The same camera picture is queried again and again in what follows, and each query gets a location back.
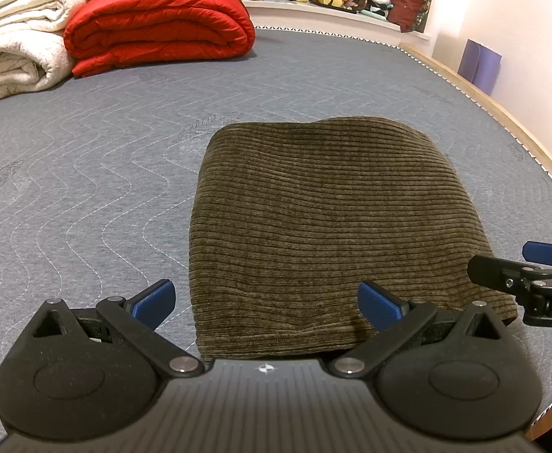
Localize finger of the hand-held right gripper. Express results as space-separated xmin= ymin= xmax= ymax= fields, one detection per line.
xmin=523 ymin=242 xmax=552 ymax=267
xmin=467 ymin=256 xmax=541 ymax=296

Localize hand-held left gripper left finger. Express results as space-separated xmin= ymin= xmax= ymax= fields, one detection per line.
xmin=31 ymin=278 xmax=207 ymax=379

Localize purple folder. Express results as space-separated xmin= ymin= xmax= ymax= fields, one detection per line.
xmin=458 ymin=39 xmax=502 ymax=95

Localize dark red cushion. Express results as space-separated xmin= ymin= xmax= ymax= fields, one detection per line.
xmin=387 ymin=0 xmax=435 ymax=33

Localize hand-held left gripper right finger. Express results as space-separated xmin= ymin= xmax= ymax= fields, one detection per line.
xmin=328 ymin=281 xmax=513 ymax=379

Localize white window sill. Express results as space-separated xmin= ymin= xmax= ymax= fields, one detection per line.
xmin=245 ymin=0 xmax=430 ymax=45

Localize olive corduroy pants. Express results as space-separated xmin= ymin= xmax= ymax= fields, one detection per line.
xmin=188 ymin=116 xmax=518 ymax=363

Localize white folded blanket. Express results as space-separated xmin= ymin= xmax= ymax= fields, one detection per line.
xmin=0 ymin=0 xmax=76 ymax=107

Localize red folded comforter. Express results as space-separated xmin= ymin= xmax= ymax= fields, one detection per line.
xmin=63 ymin=0 xmax=256 ymax=79

